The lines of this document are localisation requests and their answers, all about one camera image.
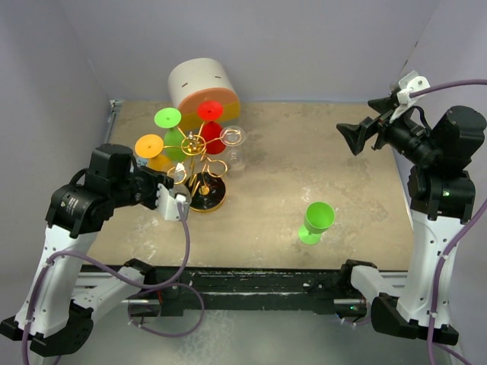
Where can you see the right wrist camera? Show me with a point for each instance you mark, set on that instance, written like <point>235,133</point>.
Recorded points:
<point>401,94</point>

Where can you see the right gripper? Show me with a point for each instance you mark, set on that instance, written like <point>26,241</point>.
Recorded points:
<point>383,105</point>

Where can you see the children's paperback book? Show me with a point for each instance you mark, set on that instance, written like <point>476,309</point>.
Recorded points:
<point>142,162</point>

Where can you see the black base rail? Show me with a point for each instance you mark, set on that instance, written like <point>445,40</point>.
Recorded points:
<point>320,291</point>

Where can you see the round mini drawer chest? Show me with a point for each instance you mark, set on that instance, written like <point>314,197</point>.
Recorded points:
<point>198,80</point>

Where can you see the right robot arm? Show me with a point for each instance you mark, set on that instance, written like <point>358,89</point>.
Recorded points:
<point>442,198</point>

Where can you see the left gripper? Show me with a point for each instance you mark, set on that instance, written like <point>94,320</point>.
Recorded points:
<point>154,177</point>

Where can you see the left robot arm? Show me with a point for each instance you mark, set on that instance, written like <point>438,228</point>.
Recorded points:
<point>53,321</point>

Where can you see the red wine glass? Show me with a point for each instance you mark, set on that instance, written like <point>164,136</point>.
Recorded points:
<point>209,112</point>

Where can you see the clear plastic wine glass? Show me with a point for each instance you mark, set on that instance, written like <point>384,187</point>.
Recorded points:
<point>233,137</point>

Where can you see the green wine glass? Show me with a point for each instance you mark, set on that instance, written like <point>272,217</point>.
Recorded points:
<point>168,119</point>
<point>318,218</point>

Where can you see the orange wine glass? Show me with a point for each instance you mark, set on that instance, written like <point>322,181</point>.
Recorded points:
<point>150,147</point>

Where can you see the gold wine glass rack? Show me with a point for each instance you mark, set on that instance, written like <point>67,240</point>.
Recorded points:
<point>202,174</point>

